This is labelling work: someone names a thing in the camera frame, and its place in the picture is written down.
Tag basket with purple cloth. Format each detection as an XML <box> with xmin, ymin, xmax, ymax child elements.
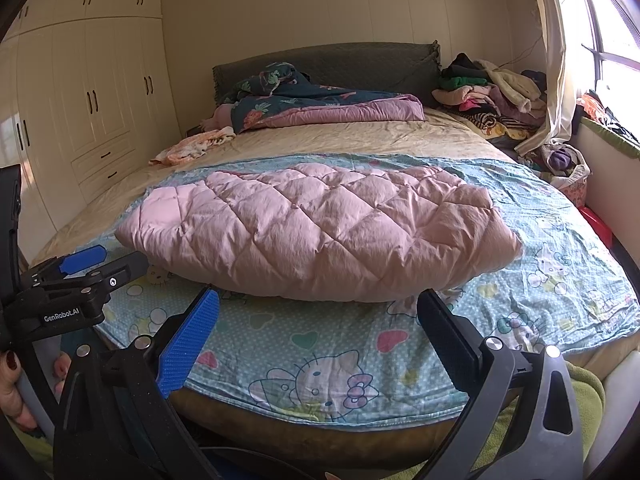
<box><xmin>537</xmin><ymin>142</ymin><xmax>592</xmax><ymax>192</ymax></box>

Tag green fleece cloth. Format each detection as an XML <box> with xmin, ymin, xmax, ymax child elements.
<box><xmin>0</xmin><ymin>360</ymin><xmax>607</xmax><ymax>480</ymax></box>

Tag red object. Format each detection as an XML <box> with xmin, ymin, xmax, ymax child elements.
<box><xmin>580</xmin><ymin>207</ymin><xmax>619</xmax><ymax>249</ymax></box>

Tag person's left hand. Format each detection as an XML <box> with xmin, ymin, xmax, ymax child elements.
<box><xmin>0</xmin><ymin>349</ymin><xmax>72</xmax><ymax>433</ymax></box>

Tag cream built-in wardrobe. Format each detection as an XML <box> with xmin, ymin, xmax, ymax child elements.
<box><xmin>0</xmin><ymin>0</ymin><xmax>181</xmax><ymax>261</ymax></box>

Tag blue cartoon printed blanket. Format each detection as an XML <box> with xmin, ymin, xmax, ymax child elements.
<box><xmin>92</xmin><ymin>152</ymin><xmax>640</xmax><ymax>427</ymax></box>

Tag pile of mixed clothes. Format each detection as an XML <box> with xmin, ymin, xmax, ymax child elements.
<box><xmin>431</xmin><ymin>52</ymin><xmax>549</xmax><ymax>141</ymax></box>

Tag pink quilted jacket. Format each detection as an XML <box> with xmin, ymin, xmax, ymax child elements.
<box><xmin>114</xmin><ymin>162</ymin><xmax>524</xmax><ymax>304</ymax></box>

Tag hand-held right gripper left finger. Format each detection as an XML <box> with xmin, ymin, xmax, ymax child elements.
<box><xmin>52</xmin><ymin>287</ymin><xmax>221</xmax><ymax>480</ymax></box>

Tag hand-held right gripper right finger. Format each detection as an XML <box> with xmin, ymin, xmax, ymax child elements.
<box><xmin>416</xmin><ymin>289</ymin><xmax>586</xmax><ymax>480</ymax></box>

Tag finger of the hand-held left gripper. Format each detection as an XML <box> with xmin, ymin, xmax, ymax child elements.
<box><xmin>22</xmin><ymin>245</ymin><xmax>109</xmax><ymax>282</ymax></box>
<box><xmin>82</xmin><ymin>251</ymin><xmax>151</xmax><ymax>302</ymax></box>

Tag cream curtain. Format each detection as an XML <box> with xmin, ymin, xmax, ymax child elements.
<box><xmin>515</xmin><ymin>0</ymin><xmax>601</xmax><ymax>157</ymax></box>

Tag dark floral and pink quilt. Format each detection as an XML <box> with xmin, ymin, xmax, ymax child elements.
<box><xmin>200</xmin><ymin>61</ymin><xmax>427</xmax><ymax>134</ymax></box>

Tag bed with beige sheet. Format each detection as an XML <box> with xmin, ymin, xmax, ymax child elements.
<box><xmin>27</xmin><ymin>107</ymin><xmax>640</xmax><ymax>461</ymax></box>

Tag colourful clothes on windowsill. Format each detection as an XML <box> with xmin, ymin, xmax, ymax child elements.
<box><xmin>575</xmin><ymin>90</ymin><xmax>640</xmax><ymax>144</ymax></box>

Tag small pink floral garment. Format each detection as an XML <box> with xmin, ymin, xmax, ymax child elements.
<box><xmin>149</xmin><ymin>126</ymin><xmax>236</xmax><ymax>167</ymax></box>

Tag window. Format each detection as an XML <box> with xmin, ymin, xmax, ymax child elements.
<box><xmin>575</xmin><ymin>0</ymin><xmax>640</xmax><ymax>102</ymax></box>

